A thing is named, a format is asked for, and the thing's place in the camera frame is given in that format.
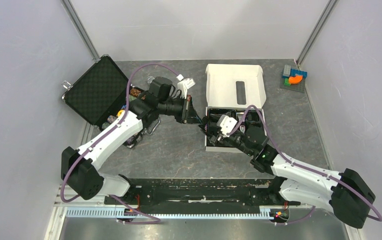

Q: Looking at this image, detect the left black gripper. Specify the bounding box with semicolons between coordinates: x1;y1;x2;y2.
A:
158;94;203;125

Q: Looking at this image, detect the white clipper kit box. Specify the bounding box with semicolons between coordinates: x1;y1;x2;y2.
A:
206;63;268;142

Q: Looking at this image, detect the black clipper comb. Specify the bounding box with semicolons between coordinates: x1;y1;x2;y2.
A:
194;112;207;129

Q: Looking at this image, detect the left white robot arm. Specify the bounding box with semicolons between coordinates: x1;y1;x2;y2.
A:
61;77;196;204

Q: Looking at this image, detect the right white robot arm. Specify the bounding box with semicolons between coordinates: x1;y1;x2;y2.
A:
200;115;376;229

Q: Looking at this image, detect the black microphone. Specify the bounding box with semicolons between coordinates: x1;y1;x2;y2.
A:
147;76;155;86

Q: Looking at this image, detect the orange brown chip stack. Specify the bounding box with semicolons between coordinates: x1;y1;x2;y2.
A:
129;87;147;100

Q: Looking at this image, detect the yellow dealer button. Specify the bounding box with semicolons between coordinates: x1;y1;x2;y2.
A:
116;109;125;118

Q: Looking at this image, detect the black aluminium poker case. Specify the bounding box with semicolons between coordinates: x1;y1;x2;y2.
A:
62;55;171;131

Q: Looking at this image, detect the green toy brick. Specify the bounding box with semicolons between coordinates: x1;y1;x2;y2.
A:
284;78;291;86

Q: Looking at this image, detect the grey toy brick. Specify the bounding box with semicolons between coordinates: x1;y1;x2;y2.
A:
282;64;292;79

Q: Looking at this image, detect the grey toy brick baseplate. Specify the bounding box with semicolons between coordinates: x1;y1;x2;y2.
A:
280;78;306;93

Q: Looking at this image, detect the orange curved toy piece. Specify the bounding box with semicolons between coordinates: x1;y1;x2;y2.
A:
288;74;304;85

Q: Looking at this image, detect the blue toy brick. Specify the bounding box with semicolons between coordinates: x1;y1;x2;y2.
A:
290;68;308;79

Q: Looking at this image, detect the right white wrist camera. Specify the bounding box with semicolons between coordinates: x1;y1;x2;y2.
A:
217;114;237;138

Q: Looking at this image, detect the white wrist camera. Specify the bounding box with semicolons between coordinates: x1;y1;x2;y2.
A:
177;78;195;99
217;114;237;138

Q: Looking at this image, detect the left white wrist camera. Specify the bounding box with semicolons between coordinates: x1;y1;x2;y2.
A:
177;78;195;99

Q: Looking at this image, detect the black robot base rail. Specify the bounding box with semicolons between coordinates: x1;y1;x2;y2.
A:
120;178;300;206

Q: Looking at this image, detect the white cable duct strip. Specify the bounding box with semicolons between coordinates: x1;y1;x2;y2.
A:
65;206;274;220

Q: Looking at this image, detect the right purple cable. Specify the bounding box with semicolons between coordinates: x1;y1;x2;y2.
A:
229;105;382;226

